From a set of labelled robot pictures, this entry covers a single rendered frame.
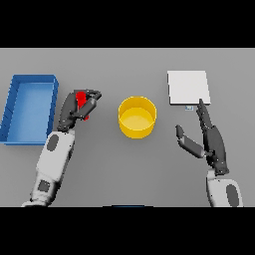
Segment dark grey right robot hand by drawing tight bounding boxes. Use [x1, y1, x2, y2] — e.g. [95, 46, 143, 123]
[174, 98, 230, 176]

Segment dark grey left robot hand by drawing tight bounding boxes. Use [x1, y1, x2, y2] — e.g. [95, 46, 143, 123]
[56, 89, 103, 133]

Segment red beaker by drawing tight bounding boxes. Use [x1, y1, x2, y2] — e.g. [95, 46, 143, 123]
[75, 92, 91, 122]

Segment pale square measuring scale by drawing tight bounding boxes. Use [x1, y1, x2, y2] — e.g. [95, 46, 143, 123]
[166, 70, 212, 112]

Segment yellow bowl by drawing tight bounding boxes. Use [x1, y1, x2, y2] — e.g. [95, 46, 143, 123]
[118, 96, 157, 139]

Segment blue tray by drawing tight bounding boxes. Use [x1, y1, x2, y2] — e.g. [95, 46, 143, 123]
[0, 74, 60, 146]

